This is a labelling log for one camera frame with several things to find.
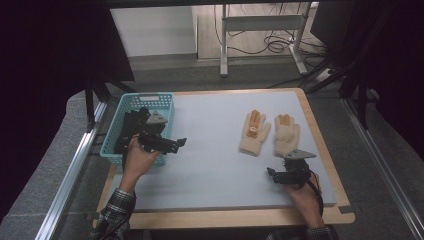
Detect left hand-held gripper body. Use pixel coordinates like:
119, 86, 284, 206
137, 110, 172, 155

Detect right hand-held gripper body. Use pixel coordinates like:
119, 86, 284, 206
275, 148, 317, 188

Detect plain black glove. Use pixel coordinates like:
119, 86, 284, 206
123, 106, 151, 138

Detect cream glove with orange fingertips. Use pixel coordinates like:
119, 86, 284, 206
273, 113, 301, 158

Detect cream glove with orange ring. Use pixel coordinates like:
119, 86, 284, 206
239, 109, 273, 158

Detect teal plastic basket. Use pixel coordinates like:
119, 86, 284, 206
99, 92, 175, 167

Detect person's left hand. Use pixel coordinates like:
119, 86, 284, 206
120, 134, 165, 189

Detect person's right hand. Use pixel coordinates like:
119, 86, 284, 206
284, 172, 326, 230

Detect grey foam mat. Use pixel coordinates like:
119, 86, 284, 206
103, 91, 338, 213

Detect black metal stand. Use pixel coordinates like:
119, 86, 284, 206
306, 0, 398, 131
84, 76, 136, 133

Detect white power strip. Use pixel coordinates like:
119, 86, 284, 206
314, 68, 334, 83

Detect white cabinet panel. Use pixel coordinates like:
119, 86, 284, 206
109, 5, 198, 58

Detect black curtain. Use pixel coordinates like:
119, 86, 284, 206
333, 0, 424, 164
0, 0, 136, 221

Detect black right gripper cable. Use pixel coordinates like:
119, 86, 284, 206
308, 169, 325, 215

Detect aluminium rail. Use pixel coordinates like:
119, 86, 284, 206
34, 101, 108, 240
341, 98, 424, 240

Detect black floor cables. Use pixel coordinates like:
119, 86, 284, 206
213, 3, 329, 68

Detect white desk frame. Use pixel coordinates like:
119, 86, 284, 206
219, 3, 309, 78

